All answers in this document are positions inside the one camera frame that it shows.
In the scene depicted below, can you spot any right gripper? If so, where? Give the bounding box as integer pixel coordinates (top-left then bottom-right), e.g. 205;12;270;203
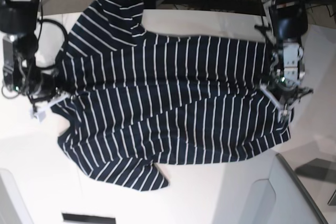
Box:
26;74;72;122

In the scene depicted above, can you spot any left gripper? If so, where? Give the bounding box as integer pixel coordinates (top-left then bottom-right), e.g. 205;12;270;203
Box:
259;83;313;123

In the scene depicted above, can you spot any navy white striped t-shirt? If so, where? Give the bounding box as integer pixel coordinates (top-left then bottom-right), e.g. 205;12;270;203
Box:
52;0;290;191

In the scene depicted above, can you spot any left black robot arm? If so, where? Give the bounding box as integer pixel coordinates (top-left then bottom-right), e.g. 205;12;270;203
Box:
255;0;313;123

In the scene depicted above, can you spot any grey robot base cover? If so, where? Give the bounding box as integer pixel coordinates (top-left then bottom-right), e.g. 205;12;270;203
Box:
247;154;327;223
1;168;34;223

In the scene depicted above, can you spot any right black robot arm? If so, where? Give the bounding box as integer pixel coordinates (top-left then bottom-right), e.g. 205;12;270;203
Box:
1;0;71;121

